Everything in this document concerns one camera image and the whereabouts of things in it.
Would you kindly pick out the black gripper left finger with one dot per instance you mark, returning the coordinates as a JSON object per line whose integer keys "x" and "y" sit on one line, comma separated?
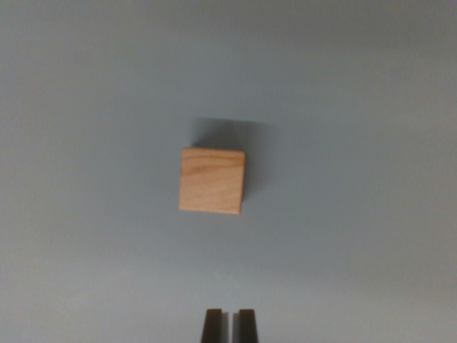
{"x": 213, "y": 327}

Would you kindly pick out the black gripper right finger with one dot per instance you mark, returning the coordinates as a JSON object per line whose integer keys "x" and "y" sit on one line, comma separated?
{"x": 246, "y": 327}

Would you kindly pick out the wooden cube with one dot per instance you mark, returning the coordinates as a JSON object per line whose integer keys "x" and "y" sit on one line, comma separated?
{"x": 212, "y": 180}

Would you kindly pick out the grey plastic tray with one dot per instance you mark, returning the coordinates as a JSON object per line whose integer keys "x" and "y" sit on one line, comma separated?
{"x": 89, "y": 143}

